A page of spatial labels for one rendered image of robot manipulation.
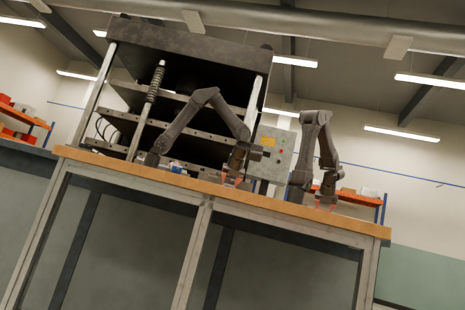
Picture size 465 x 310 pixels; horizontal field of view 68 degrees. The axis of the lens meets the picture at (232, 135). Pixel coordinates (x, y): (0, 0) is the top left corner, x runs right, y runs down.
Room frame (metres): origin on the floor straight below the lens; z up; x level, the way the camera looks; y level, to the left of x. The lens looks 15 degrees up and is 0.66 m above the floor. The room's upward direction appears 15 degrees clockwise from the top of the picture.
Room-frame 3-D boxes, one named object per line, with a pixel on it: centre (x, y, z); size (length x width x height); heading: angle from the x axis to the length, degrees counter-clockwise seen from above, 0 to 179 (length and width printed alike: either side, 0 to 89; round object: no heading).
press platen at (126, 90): (2.85, 0.46, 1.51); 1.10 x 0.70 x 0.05; 85
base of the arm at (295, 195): (1.33, -0.30, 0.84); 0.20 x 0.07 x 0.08; 82
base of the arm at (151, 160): (1.42, 0.29, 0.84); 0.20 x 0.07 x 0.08; 82
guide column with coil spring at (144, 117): (2.47, 0.67, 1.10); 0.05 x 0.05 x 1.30
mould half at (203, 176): (1.86, -0.04, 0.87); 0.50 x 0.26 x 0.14; 175
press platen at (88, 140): (2.84, 0.46, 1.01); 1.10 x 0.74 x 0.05; 85
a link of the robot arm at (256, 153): (1.48, -0.09, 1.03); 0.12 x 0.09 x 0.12; 98
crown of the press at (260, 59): (2.79, 0.47, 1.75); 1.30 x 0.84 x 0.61; 85
